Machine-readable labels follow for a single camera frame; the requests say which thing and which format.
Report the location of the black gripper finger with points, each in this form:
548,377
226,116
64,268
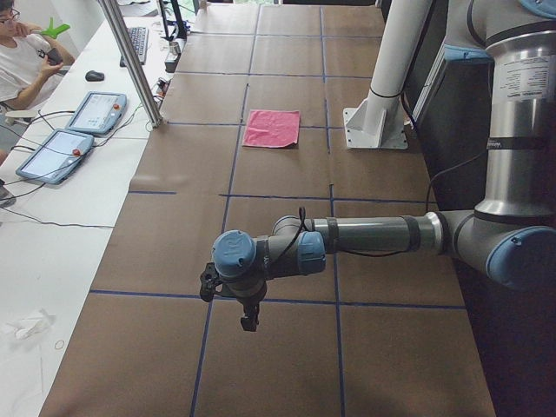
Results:
246,324
254,322

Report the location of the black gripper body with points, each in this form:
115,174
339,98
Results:
250,305

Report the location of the pink towel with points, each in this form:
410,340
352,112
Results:
272,129

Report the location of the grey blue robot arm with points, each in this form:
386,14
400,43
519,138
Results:
505,236

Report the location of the crumpled white tissue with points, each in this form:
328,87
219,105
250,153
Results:
36,322

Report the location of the far teach pendant tablet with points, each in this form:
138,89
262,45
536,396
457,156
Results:
98,113

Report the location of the teach pendant tablet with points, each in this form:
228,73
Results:
57,157
98,113

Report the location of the near teach pendant tablet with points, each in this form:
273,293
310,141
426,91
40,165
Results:
57,157

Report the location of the small metal cup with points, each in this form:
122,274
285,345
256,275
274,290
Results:
174,48

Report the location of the black computer mouse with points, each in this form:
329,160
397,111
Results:
94,76

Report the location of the black monitor stand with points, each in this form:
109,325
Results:
174,27

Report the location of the black keyboard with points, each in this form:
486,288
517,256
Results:
139,37

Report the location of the seated person white shirt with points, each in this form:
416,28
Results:
31,64

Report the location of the green plastic tool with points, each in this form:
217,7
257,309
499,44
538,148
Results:
54,30

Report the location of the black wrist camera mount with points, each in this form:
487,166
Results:
210,282

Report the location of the aluminium frame post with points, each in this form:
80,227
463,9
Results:
120,31

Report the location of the white pillar with base plate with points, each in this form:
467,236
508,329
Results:
378,122

